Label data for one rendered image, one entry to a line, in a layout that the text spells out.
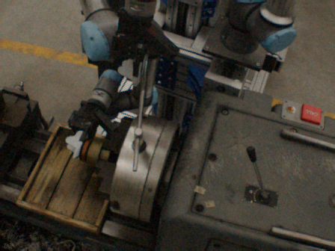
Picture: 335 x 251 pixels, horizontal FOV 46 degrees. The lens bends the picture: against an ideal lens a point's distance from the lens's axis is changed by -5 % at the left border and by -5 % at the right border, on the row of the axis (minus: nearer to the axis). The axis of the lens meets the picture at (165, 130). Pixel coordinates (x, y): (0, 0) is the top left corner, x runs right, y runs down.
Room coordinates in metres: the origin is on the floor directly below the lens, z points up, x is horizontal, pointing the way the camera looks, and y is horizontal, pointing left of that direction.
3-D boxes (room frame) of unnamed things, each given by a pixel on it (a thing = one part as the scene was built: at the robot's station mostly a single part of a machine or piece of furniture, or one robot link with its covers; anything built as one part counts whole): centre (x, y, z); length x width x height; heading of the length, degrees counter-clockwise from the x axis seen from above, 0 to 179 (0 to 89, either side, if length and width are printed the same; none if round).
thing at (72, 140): (0.68, 0.28, 1.10); 0.09 x 0.06 x 0.03; 168
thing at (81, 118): (0.79, 0.26, 1.08); 0.12 x 0.09 x 0.08; 168
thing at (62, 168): (0.68, 0.29, 0.89); 0.36 x 0.30 x 0.04; 170
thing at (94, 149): (0.67, 0.20, 1.08); 0.09 x 0.09 x 0.09; 80
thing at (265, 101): (0.81, -0.26, 1.24); 0.09 x 0.08 x 0.03; 80
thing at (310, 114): (0.78, -0.43, 1.26); 0.06 x 0.06 x 0.02; 80
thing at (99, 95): (0.87, 0.24, 1.09); 0.08 x 0.05 x 0.08; 78
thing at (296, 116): (0.78, -0.40, 1.23); 0.13 x 0.08 x 0.05; 80
